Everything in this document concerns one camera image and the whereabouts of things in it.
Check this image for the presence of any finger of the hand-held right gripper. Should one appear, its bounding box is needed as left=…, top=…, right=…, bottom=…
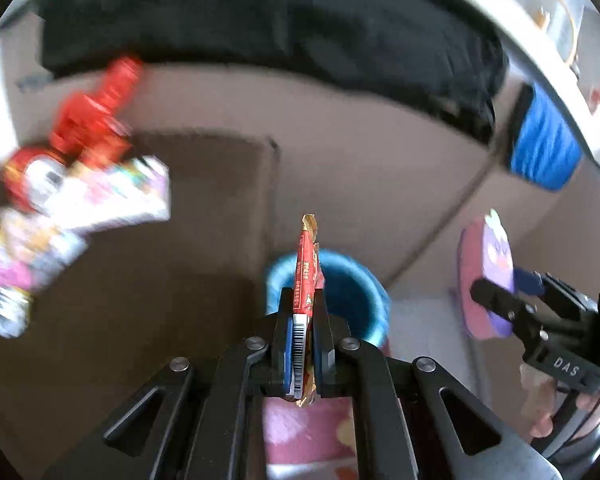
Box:
left=470, top=276, right=550, bottom=357
left=511, top=267, right=600, bottom=321

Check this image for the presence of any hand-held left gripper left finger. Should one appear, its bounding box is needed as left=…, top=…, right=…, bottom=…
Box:
left=42, top=287, right=296, bottom=480

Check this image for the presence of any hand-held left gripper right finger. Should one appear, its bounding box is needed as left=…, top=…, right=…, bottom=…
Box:
left=310, top=289, right=566, bottom=480

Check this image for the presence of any pink purple packet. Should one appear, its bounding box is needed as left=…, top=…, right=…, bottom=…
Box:
left=455, top=209, right=518, bottom=341

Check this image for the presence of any white bin with blue liner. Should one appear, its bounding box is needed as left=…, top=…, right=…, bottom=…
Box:
left=264, top=251, right=393, bottom=356

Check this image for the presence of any red snack wrapper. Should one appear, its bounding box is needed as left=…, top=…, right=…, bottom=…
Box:
left=286, top=213, right=326, bottom=407

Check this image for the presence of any white colourful printed packet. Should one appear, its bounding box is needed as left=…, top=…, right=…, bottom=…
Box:
left=45, top=155, right=172, bottom=236

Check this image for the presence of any pink white printed packet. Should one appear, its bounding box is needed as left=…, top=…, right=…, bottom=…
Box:
left=0, top=210, right=88, bottom=338

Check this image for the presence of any red foil snack packet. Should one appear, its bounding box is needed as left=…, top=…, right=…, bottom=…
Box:
left=47, top=56, right=145, bottom=171

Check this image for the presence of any red white round packet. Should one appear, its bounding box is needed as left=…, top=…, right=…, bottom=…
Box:
left=1, top=146, right=78, bottom=216

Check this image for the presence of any person's right hand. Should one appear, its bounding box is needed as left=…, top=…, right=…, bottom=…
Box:
left=519, top=364, right=600, bottom=439

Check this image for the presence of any red flowered floor mat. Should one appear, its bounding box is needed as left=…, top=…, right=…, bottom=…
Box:
left=261, top=340, right=396, bottom=480

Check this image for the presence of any blue towel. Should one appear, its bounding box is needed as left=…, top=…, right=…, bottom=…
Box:
left=505, top=82, right=583, bottom=192

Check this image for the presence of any brown tablecloth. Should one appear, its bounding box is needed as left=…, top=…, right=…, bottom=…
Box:
left=0, top=130, right=281, bottom=480

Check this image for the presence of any black cloth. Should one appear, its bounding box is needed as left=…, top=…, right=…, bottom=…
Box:
left=39, top=0, right=511, bottom=146

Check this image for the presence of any orange hose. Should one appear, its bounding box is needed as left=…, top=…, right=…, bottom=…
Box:
left=555, top=0, right=583, bottom=68

